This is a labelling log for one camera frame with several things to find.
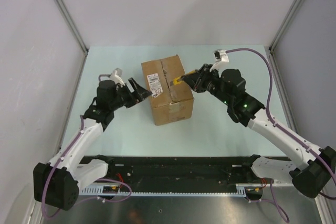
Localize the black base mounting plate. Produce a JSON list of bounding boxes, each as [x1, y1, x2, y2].
[[81, 155, 265, 195]]

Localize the brown cardboard express box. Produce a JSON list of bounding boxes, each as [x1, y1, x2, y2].
[[141, 55, 194, 126]]

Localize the purple cable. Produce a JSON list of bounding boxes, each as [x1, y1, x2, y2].
[[41, 73, 132, 219], [225, 48, 336, 222]]

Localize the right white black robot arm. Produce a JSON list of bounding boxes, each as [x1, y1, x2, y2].
[[174, 64, 335, 198]]

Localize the left aluminium frame post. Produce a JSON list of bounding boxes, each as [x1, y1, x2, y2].
[[54, 0, 88, 56]]

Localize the right aluminium side rail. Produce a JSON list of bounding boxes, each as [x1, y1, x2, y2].
[[265, 46, 297, 132]]

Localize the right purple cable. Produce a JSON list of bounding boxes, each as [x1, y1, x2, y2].
[[225, 48, 336, 222]]

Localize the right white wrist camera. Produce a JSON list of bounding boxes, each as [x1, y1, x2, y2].
[[211, 49, 229, 71]]

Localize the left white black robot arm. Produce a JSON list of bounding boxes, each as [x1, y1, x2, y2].
[[33, 77, 152, 210]]

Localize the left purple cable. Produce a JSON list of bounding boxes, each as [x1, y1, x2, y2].
[[41, 73, 132, 219]]

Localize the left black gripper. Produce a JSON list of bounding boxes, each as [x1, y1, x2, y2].
[[110, 78, 152, 111]]

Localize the yellow utility knife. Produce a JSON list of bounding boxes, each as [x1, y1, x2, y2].
[[169, 70, 197, 87]]

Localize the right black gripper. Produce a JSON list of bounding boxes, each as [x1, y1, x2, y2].
[[182, 64, 232, 106]]

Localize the white slotted cable duct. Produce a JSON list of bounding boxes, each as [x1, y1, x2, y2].
[[79, 184, 261, 197]]

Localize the right aluminium frame post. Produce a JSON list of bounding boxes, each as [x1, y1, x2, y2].
[[268, 0, 304, 53]]

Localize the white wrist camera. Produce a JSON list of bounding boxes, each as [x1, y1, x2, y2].
[[211, 49, 229, 71], [109, 68, 125, 86]]

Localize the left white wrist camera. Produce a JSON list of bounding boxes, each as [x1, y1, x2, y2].
[[109, 68, 125, 86]]

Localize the aluminium frame post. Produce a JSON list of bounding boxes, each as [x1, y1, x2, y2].
[[54, 0, 88, 56], [268, 0, 304, 53]]

